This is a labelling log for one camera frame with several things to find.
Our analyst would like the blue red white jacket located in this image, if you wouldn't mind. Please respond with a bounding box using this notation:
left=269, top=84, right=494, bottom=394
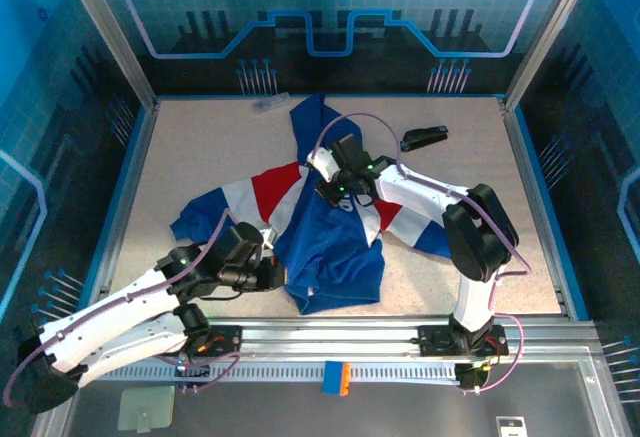
left=169, top=91, right=454, bottom=316

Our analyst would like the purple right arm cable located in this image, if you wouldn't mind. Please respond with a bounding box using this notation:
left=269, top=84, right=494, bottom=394
left=317, top=112, right=532, bottom=396

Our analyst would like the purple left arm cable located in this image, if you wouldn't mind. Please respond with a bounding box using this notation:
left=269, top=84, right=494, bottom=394
left=2, top=209, right=245, bottom=403

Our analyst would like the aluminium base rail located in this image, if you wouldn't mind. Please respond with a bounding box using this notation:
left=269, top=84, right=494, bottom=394
left=207, top=317, right=506, bottom=358

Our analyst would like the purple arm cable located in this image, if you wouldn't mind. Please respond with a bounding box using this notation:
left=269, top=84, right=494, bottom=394
left=2, top=209, right=245, bottom=403
left=317, top=112, right=532, bottom=396

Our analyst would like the slotted white cable duct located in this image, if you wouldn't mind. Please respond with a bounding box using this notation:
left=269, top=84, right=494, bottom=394
left=92, top=360, right=484, bottom=384

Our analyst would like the pale green plate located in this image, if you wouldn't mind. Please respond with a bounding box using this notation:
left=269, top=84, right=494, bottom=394
left=118, top=385, right=176, bottom=433

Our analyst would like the clear plastic piece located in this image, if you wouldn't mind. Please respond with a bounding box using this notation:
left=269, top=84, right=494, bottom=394
left=251, top=91, right=292, bottom=116

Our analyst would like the aluminium table side rail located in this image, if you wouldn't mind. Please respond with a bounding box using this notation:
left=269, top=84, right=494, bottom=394
left=82, top=99, right=162, bottom=298
left=499, top=97, right=591, bottom=321

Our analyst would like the blue orange block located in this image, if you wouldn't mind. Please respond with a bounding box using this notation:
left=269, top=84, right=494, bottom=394
left=322, top=359, right=352, bottom=398

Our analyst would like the black stapler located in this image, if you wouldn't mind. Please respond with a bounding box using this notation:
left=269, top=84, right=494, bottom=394
left=398, top=125, right=450, bottom=153

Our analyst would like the aluminium frame post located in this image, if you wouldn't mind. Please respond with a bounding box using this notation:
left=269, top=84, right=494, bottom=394
left=53, top=0, right=162, bottom=111
left=503, top=0, right=599, bottom=108

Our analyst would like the white label card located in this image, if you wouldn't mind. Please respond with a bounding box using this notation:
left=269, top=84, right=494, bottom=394
left=495, top=415, right=527, bottom=437

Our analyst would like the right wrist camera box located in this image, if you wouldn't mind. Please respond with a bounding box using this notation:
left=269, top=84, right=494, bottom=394
left=305, top=148, right=342, bottom=182

